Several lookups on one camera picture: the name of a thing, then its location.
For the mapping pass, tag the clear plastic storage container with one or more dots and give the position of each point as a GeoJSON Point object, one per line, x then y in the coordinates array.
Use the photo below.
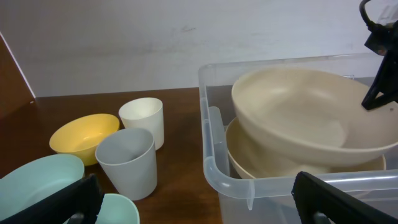
{"type": "Point", "coordinates": [269, 200]}

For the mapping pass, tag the mint green cup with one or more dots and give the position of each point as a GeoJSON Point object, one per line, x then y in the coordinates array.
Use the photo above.
{"type": "Point", "coordinates": [118, 209]}

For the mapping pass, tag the cream large bowl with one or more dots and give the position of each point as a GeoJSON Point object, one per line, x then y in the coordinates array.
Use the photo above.
{"type": "Point", "coordinates": [253, 162]}

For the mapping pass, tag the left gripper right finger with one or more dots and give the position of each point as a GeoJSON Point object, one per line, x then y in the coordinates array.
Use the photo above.
{"type": "Point", "coordinates": [319, 202]}

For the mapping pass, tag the cream white cup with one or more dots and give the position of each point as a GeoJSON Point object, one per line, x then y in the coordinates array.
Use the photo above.
{"type": "Point", "coordinates": [146, 113]}

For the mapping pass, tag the yellow small bowl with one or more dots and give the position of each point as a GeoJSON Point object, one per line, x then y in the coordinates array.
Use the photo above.
{"type": "Point", "coordinates": [82, 136]}

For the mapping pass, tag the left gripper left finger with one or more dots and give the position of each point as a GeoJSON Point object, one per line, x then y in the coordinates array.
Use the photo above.
{"type": "Point", "coordinates": [79, 202]}

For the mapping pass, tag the grey cup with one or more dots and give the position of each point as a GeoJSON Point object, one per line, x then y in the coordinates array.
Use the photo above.
{"type": "Point", "coordinates": [129, 160]}

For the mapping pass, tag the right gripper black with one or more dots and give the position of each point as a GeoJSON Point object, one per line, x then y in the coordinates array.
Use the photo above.
{"type": "Point", "coordinates": [383, 41]}

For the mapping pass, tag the mint green small bowl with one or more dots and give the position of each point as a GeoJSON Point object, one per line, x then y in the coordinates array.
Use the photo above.
{"type": "Point", "coordinates": [37, 180]}

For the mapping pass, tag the beige large bowl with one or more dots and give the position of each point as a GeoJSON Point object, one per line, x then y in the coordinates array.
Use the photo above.
{"type": "Point", "coordinates": [313, 117]}

